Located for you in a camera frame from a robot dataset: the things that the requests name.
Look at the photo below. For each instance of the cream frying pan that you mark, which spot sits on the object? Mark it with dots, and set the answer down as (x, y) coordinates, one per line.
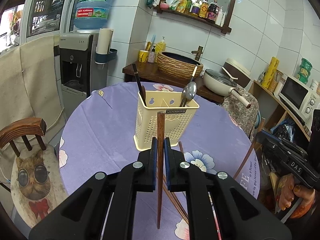
(217, 87)

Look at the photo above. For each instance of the light blue basin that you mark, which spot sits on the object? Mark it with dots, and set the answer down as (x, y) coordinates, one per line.
(258, 120)

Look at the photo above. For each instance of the blue toothbrush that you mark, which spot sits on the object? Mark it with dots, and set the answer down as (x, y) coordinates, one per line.
(153, 41)

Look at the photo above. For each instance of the white microwave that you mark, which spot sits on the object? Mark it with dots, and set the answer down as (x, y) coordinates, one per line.
(292, 92)

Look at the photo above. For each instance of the brown floral chair cover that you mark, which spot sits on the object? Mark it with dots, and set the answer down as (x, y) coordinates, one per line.
(240, 110)

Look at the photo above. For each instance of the bronze faucet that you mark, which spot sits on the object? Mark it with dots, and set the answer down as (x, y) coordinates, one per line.
(199, 52)

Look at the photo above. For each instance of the floral pump bottle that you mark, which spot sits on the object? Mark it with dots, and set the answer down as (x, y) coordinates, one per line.
(152, 56)

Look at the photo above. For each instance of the white brown rice cooker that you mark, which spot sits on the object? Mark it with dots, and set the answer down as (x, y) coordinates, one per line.
(241, 67)

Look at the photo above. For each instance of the yellow soap bottle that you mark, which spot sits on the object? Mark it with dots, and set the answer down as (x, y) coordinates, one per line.
(160, 46)

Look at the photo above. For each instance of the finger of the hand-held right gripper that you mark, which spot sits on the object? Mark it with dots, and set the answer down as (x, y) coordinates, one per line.
(275, 141)
(273, 155)

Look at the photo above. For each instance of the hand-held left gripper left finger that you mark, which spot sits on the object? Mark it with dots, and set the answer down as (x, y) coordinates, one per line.
(155, 155)

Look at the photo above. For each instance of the glass jar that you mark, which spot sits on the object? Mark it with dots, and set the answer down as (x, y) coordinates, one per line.
(278, 83)

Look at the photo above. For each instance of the yellow roll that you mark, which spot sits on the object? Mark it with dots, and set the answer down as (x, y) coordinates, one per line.
(270, 72)

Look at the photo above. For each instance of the purple floral tablecloth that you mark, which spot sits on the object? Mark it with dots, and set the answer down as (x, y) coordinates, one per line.
(105, 130)

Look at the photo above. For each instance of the yellow mug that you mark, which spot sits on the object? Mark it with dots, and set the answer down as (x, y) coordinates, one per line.
(143, 56)

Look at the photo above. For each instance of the cream plastic utensil holder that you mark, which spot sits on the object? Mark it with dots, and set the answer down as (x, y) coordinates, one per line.
(150, 125)

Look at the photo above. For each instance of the beige hanging cloth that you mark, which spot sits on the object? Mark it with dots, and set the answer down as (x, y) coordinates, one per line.
(32, 80)

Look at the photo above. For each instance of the person's right hand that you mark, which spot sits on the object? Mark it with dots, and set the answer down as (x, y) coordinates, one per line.
(292, 192)

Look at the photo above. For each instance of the woven wash basin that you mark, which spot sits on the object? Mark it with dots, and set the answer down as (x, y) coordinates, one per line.
(175, 66)

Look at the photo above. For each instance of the wooden chair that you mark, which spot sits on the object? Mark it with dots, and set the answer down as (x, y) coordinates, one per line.
(22, 130)

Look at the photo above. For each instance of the aluminium sliding window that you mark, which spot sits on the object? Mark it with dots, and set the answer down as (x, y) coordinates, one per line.
(50, 7)

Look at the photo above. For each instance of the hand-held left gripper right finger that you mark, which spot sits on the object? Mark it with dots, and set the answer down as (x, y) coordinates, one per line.
(166, 165)

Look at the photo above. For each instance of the black chopstick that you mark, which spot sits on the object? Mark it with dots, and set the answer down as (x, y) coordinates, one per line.
(137, 80)

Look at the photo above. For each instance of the cat print cushion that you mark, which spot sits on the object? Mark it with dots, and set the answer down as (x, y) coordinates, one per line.
(35, 180)

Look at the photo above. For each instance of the row of condiment bottles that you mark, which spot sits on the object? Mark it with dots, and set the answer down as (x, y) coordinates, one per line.
(200, 7)

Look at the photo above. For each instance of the large metal spoon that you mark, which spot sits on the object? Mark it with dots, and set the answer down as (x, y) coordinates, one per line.
(190, 90)

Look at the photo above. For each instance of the wooden shelf unit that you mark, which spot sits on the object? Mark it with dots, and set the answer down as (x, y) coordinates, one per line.
(265, 97)

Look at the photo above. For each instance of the blue wall holder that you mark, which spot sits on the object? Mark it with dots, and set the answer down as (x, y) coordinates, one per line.
(110, 56)

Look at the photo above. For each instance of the glass pan lid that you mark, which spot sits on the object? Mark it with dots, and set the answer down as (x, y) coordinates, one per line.
(218, 76)

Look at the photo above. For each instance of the blue water jug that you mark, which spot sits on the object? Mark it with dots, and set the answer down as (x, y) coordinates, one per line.
(92, 5)

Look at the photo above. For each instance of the grey water dispenser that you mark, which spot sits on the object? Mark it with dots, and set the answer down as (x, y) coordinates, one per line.
(75, 45)

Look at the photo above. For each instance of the white rice paddle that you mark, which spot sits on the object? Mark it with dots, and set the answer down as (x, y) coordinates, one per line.
(231, 73)

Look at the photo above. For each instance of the black plastic bag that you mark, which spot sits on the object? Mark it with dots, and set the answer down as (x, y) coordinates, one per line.
(282, 130)

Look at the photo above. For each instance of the small clear bottle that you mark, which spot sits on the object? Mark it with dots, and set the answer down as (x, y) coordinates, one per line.
(262, 77)

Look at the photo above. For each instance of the pink bowl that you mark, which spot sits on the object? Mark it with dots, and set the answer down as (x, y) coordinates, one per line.
(164, 5)

